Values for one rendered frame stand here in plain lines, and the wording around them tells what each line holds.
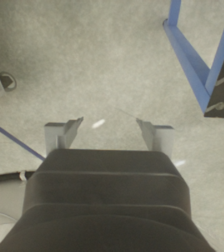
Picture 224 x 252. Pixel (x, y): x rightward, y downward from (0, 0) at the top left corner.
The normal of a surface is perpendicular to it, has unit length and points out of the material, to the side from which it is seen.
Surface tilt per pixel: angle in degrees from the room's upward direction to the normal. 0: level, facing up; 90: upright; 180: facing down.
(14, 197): 90
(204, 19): 0
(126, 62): 0
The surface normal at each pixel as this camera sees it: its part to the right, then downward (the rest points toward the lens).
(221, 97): -0.12, 0.64
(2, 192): -0.03, -0.77
